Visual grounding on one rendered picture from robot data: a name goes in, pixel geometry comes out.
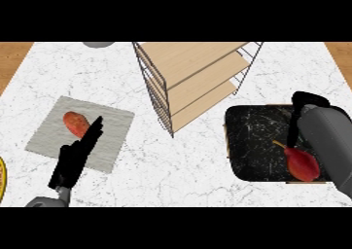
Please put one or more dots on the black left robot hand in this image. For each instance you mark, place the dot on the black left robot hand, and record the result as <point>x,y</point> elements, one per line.
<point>76,155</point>

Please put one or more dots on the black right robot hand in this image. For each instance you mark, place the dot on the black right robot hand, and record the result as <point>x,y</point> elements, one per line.
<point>302,102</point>

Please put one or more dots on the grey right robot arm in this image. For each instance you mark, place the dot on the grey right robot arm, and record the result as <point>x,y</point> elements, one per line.
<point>332,147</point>

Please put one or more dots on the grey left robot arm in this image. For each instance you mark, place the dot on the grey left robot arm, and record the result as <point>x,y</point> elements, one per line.
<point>53,198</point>

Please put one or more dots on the black marble tray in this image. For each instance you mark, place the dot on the black marble tray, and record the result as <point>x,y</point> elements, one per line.
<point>258,146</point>

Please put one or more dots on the red eggplant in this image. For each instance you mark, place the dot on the red eggplant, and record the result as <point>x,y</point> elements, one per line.
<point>302,162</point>

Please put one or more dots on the grey cloth placemat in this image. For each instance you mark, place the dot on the grey cloth placemat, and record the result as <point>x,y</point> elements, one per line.
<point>82,133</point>

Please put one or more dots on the orange sweet potato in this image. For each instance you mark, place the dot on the orange sweet potato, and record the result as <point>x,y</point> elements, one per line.
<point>76,123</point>

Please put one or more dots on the grey round object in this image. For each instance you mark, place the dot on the grey round object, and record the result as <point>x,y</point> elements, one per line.
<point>98,44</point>

